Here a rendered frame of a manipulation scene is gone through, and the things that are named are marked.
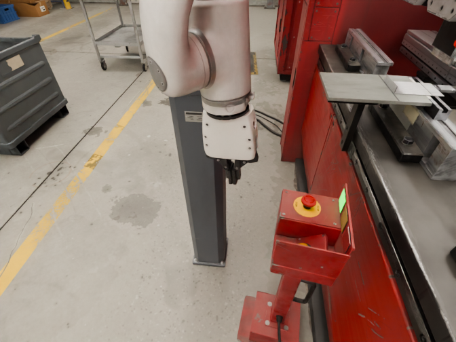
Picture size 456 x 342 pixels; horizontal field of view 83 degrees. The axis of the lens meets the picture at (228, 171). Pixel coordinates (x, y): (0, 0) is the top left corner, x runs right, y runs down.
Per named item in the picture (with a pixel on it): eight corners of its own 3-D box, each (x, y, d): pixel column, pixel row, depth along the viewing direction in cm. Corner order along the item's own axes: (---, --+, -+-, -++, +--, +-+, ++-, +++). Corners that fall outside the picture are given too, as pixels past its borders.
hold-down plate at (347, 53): (334, 49, 138) (336, 43, 136) (345, 50, 138) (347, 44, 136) (346, 71, 116) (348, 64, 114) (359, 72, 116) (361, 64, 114)
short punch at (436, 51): (427, 53, 72) (446, 14, 66) (435, 53, 72) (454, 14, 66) (445, 66, 65) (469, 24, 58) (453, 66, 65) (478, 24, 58)
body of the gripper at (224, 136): (260, 93, 46) (260, 145, 53) (205, 91, 48) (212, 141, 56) (252, 114, 40) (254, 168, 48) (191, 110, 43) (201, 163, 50)
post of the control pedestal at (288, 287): (271, 307, 113) (292, 237, 77) (284, 311, 112) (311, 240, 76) (270, 321, 109) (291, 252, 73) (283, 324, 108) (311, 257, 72)
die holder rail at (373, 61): (343, 47, 141) (349, 28, 135) (354, 47, 141) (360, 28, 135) (368, 85, 105) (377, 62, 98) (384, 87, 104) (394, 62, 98)
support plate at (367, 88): (319, 74, 84) (319, 71, 83) (404, 79, 81) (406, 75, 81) (328, 100, 70) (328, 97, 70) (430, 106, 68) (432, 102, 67)
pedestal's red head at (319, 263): (277, 214, 83) (286, 173, 71) (329, 224, 80) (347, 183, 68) (269, 272, 69) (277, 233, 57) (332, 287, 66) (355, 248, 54)
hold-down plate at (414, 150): (367, 108, 91) (370, 100, 89) (383, 108, 91) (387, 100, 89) (397, 162, 69) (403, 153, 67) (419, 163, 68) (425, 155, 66)
